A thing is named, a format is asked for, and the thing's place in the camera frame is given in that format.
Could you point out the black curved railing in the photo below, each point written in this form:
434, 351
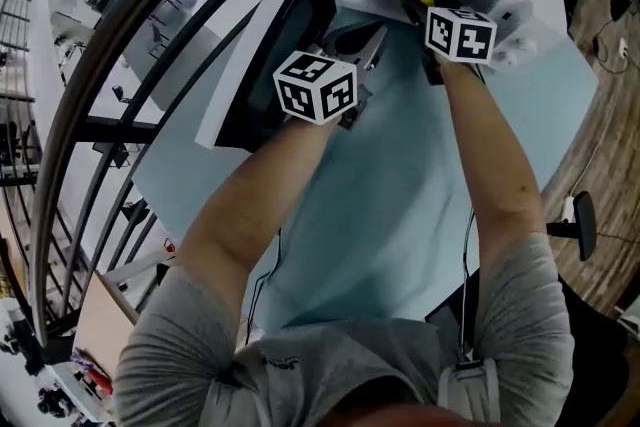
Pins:
55, 140

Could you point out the person's right forearm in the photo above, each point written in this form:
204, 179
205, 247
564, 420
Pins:
492, 140

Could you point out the red plastic bag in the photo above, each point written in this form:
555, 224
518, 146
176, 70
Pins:
97, 378

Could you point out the person's grey T-shirt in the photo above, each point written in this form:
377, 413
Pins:
175, 365

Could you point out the person's left forearm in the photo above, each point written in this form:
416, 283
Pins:
260, 195

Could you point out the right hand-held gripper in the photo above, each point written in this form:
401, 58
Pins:
460, 35

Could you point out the white extension socket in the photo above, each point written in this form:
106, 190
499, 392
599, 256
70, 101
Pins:
623, 49

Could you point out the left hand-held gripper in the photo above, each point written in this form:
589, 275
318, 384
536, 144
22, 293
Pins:
315, 85

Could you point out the white power strip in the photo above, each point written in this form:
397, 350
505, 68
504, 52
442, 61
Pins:
567, 210

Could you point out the light wooden table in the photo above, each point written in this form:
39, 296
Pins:
100, 315

